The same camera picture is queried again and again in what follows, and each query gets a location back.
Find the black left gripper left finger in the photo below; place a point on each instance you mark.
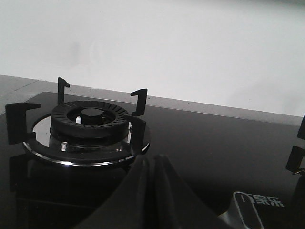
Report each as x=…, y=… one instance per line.
x=125, y=208

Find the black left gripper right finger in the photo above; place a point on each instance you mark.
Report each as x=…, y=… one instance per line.
x=177, y=205

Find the black glass gas cooktop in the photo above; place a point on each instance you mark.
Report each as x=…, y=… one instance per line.
x=214, y=155

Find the silver stove control knob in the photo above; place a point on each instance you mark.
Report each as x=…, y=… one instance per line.
x=241, y=213

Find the left gas burner with grate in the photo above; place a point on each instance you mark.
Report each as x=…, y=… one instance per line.
x=81, y=133

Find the gas burner with grate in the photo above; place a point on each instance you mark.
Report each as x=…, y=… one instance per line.
x=297, y=154
x=81, y=133

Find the right gas burner with grate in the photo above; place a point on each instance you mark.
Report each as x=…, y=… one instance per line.
x=297, y=154

